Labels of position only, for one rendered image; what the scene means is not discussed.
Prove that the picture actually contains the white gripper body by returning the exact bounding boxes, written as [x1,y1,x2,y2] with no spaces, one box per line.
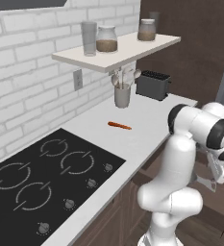
[208,150,224,185]

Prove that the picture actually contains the dark wood base cupboard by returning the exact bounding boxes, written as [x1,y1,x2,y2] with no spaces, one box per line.
[72,140,169,246]

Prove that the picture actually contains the orange carrot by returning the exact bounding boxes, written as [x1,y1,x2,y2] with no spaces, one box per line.
[107,120,133,132]

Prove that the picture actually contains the dark grey toaster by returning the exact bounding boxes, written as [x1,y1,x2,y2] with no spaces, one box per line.
[135,70,173,102]

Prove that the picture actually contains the grey utensil pot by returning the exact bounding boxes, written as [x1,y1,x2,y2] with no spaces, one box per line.
[113,83,132,110]

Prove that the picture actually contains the pale wooden spoon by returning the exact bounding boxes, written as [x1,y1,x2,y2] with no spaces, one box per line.
[111,74,121,89]
[133,68,142,81]

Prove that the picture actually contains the pale wooden spatula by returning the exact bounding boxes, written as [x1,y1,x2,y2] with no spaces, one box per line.
[122,67,136,89]

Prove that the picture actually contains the black hob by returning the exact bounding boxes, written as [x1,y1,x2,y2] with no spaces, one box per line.
[0,128,127,246]

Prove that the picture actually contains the small glass jar brown contents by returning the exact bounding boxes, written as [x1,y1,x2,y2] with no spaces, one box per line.
[137,18,158,42]

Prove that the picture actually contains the wide glass jar brown contents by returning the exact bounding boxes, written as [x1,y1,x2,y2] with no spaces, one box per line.
[95,25,119,54]

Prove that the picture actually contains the grey glass tumbler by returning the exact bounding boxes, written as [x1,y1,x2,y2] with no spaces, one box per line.
[81,20,99,58]

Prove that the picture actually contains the dark grey extractor hood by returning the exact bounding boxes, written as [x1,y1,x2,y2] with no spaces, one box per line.
[0,0,68,12]

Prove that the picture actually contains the white wall shelf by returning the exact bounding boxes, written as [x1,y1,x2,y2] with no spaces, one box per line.
[51,31,182,74]

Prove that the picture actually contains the grey wall socket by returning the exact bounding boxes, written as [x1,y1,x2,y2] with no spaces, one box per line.
[72,68,85,92]

